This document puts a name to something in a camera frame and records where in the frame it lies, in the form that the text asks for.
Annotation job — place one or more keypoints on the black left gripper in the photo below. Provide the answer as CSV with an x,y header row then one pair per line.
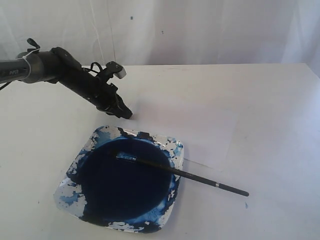
x,y
104,98

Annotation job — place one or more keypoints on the black paintbrush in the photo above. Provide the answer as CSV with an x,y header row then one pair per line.
x,y
190,175

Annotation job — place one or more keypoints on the white paper sheet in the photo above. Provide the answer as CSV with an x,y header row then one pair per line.
x,y
204,129

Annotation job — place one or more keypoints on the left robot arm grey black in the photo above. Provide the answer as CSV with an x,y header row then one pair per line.
x,y
59,66

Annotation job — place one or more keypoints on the square plate with blue paint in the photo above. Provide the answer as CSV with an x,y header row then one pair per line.
x,y
102,188

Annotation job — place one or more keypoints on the white backdrop curtain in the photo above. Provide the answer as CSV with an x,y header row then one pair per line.
x,y
166,32

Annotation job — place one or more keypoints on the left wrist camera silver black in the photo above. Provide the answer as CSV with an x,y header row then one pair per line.
x,y
114,69

